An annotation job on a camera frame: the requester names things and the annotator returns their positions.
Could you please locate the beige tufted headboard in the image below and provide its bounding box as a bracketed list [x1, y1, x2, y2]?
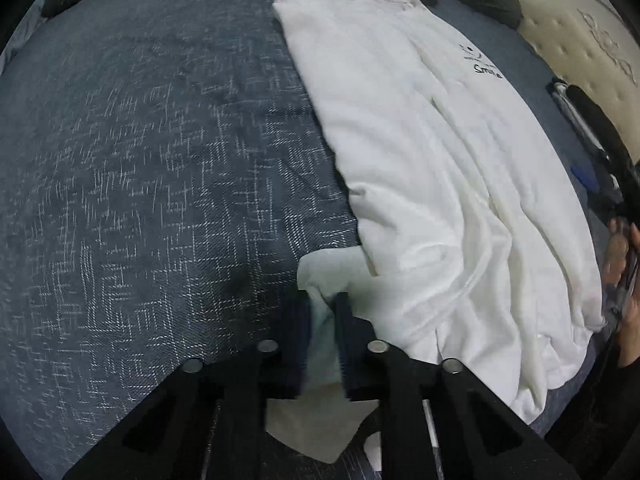
[487, 0, 640, 161]

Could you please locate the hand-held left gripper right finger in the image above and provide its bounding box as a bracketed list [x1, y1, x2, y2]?
[334, 291, 583, 480]

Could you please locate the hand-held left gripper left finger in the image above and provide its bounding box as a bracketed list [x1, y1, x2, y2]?
[62, 294, 314, 480]

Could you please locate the person's right hand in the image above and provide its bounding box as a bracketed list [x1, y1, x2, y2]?
[602, 217, 640, 368]

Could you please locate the white t-shirt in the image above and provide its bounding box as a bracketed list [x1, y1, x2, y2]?
[265, 0, 608, 466]

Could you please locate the blue patterned blanket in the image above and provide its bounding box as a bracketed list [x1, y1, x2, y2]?
[0, 0, 608, 480]

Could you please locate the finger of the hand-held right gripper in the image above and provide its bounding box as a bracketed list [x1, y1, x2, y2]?
[571, 164, 640, 213]

